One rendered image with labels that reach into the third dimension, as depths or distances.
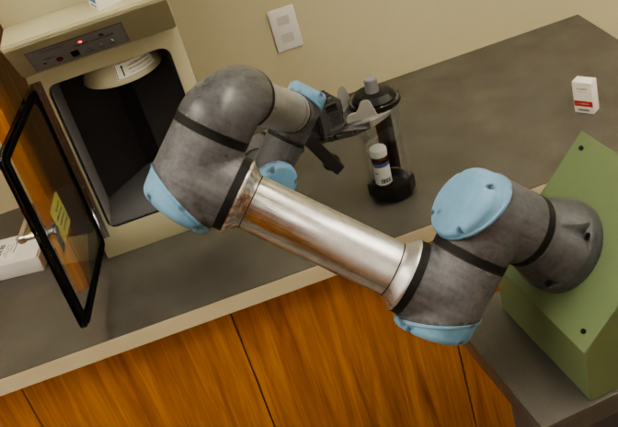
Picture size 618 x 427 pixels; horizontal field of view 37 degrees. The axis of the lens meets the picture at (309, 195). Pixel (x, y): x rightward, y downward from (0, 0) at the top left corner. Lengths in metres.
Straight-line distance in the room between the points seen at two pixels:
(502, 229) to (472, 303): 0.12
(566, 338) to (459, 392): 0.82
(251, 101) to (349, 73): 1.20
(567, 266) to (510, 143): 0.73
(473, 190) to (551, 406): 0.36
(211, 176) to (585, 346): 0.60
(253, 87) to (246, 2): 1.05
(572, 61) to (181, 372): 1.22
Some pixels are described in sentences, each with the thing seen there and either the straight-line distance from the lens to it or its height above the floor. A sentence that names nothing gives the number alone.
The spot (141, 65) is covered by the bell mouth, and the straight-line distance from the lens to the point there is 2.00.
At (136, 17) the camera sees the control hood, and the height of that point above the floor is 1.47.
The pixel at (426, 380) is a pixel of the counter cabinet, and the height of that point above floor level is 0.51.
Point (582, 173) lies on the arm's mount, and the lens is 1.55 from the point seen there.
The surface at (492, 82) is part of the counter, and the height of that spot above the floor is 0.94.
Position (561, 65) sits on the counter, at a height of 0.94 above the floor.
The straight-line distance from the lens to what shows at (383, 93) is 1.92.
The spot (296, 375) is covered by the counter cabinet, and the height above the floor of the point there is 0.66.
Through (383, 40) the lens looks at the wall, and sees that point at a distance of 2.53.
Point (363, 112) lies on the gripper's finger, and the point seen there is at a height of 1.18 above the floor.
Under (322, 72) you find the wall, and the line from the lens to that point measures 2.51.
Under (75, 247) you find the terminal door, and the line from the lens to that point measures 1.94.
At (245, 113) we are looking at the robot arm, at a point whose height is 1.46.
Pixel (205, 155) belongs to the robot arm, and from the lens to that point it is 1.33.
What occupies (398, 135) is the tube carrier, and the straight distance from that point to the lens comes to 1.95.
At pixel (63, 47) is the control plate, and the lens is 1.87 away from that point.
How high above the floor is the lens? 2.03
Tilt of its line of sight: 31 degrees down
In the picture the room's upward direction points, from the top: 17 degrees counter-clockwise
